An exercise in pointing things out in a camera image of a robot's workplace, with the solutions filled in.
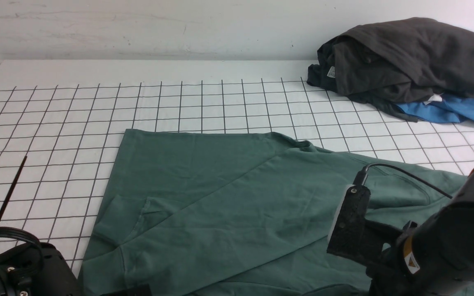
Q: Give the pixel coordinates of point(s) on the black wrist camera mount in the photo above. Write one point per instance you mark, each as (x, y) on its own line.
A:
(356, 238)

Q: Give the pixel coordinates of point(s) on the white grid-pattern tablecloth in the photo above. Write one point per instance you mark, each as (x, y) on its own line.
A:
(68, 117)

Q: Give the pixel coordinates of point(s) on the blue garment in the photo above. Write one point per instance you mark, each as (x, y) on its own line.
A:
(452, 109)

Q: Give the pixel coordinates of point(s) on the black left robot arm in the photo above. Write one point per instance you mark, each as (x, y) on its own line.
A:
(28, 271)

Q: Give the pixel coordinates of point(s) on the white garment under pile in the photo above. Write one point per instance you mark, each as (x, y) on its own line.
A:
(434, 98)

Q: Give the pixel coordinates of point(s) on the dark grey crumpled garment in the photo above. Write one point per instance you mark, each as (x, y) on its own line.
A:
(389, 63)

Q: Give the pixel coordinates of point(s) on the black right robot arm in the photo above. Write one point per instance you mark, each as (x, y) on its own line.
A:
(437, 257)

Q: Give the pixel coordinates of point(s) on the green long-sleeve shirt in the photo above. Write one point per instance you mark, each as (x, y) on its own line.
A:
(222, 215)

